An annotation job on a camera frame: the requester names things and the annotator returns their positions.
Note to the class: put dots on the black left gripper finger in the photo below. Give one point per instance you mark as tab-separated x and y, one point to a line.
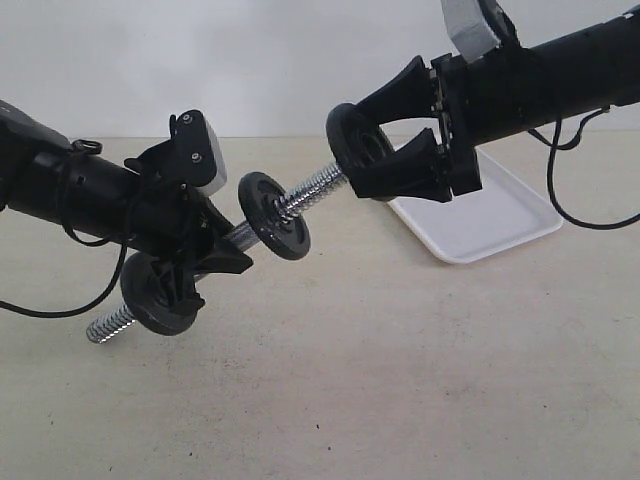
209	251
173	289

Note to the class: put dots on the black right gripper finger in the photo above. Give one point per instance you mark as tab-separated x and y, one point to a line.
413	171
409	95

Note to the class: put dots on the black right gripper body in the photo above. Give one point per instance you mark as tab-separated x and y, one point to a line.
463	170

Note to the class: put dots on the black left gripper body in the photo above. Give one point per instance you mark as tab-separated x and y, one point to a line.
161	220

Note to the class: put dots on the black weight plate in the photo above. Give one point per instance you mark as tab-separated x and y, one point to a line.
136	291
257	195
356	142

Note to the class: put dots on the chrome threaded dumbbell bar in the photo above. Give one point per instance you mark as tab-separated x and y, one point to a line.
290	206

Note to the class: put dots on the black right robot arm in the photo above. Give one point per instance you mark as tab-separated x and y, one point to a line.
513	90

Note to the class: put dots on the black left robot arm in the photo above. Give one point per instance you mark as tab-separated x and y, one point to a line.
67	182

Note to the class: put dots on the white rectangular plastic tray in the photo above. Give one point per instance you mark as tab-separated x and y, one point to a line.
506	213

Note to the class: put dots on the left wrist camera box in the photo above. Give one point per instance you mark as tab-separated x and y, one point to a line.
197	157

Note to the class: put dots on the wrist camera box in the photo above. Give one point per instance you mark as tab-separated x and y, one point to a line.
197	157
478	27

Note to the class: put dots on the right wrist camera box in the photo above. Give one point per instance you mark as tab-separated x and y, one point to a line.
478	27

